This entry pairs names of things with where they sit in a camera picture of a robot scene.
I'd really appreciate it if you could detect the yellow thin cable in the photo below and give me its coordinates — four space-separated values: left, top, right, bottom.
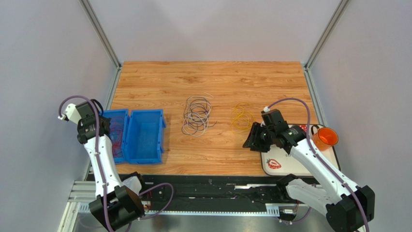
230 102 255 134

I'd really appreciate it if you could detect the red thin cable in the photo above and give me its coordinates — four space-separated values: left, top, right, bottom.
108 116 126 155

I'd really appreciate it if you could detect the pink thin cable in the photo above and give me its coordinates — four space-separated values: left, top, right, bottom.
112 141 125 159

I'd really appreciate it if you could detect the dark blue thin cable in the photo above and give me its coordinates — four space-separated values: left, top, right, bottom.
181 96 217 136

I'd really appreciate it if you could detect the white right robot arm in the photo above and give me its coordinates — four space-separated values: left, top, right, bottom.
243 109 375 232

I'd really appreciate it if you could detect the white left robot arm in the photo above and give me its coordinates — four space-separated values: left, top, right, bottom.
75 100 145 232

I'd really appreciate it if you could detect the strawberry print tray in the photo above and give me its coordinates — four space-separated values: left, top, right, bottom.
261 124 341 176

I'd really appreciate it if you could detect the blue plastic bin left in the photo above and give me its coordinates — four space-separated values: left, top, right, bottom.
103 108 130 164

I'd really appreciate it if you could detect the blue plastic bin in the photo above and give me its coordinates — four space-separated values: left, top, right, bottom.
124 109 166 164
103 108 130 164

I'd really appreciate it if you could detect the orange plastic cup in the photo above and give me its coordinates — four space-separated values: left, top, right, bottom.
312 127 339 151

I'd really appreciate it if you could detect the blue plastic bin right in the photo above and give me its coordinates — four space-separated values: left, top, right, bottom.
124 109 166 164

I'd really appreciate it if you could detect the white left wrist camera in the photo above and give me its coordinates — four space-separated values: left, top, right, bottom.
58 103 81 125

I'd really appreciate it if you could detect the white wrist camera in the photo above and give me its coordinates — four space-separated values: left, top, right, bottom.
262 106 271 113
58 103 81 125

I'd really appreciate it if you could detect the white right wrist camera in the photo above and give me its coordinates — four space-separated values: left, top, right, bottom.
262 106 271 113

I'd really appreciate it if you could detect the white thin cable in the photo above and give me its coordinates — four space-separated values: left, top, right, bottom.
181 92 214 137

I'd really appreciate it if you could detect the slotted white cable duct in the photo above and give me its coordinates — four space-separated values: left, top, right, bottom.
78 202 280 217

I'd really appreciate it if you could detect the aluminium frame post left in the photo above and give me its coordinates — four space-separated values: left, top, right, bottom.
79 0 122 70

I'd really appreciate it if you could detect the aluminium frame post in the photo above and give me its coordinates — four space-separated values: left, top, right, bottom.
304 0 351 70
79 0 122 70

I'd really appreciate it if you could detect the aluminium frame post right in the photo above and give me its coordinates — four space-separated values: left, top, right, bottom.
304 0 351 70

